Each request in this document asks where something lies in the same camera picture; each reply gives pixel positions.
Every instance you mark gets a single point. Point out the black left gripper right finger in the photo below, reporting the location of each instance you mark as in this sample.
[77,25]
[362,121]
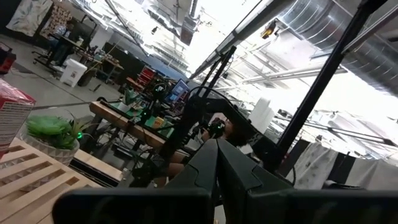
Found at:
[242,186]

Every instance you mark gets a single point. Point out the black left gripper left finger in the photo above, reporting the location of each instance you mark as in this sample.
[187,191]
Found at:
[199,174]

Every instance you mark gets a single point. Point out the red cereal box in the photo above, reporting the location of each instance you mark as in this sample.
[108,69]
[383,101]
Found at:
[14,118]

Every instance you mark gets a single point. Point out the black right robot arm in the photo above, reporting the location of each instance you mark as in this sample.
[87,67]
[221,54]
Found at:
[230,109]

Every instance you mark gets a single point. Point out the person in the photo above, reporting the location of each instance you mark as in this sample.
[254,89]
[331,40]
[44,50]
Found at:
[237,138]
[60,31]

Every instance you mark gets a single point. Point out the white paper roll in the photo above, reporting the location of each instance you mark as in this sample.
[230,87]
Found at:
[261,115]

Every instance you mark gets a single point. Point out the computer monitor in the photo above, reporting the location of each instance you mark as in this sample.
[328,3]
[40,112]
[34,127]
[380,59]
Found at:
[178,91]

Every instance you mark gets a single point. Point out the white patterned curtain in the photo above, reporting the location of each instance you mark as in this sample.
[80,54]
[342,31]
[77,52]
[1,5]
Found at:
[314,168]

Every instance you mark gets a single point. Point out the red tool cabinet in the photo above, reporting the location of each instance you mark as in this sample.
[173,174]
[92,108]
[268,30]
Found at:
[146,76]

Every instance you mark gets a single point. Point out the long wooden work table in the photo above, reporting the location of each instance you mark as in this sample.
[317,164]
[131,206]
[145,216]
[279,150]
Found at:
[118,119]

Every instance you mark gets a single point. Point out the yellow hanging device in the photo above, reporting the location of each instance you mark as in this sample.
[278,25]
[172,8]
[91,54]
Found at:
[268,31]

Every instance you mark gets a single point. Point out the white bin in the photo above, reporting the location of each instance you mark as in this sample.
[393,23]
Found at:
[73,73]

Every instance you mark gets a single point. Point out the succulent in white pot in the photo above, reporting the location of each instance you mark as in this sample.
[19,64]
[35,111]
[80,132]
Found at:
[49,127]

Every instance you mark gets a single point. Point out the wooden slatted crate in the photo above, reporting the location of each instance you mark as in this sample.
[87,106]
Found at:
[31,183]

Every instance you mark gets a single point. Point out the black aluminium rig frame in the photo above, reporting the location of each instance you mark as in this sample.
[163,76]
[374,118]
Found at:
[328,73]

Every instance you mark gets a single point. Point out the silver ventilation duct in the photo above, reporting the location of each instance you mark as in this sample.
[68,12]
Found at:
[311,18]

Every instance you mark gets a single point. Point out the dotted wall hanging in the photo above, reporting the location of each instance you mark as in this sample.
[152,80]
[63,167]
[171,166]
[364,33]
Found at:
[57,17]

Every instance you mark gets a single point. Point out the leaf-print wall hanging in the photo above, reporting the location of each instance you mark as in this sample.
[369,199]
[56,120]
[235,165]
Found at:
[29,15]

